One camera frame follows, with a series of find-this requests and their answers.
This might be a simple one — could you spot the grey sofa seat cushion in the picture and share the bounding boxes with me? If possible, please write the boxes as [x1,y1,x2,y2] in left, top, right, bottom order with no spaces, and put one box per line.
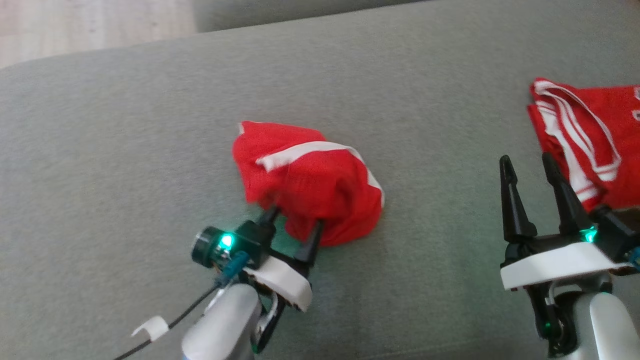
[0,0,640,360]

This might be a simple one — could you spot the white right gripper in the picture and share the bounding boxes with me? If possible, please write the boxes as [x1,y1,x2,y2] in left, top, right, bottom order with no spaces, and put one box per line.
[499,152,628,292]

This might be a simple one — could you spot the grey sofa back cushion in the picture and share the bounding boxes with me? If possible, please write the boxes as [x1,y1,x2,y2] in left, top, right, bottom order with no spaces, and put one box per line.
[192,0,426,33]

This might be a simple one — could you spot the red white shorts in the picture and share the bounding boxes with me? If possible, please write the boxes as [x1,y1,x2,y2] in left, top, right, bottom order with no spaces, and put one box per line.
[231,120,385,247]

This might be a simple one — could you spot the red white t-shirt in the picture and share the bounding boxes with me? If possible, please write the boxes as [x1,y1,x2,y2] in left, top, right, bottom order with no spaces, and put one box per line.
[526,77,640,213]

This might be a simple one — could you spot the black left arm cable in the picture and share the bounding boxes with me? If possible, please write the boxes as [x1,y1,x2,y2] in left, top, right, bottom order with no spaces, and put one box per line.
[114,251,250,360]

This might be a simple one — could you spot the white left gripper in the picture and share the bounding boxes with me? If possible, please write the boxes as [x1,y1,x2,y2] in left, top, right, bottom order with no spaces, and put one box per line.
[242,206,325,313]

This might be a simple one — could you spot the white cable clip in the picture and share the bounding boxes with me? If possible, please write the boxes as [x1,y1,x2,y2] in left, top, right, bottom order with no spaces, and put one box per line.
[131,316,170,338]

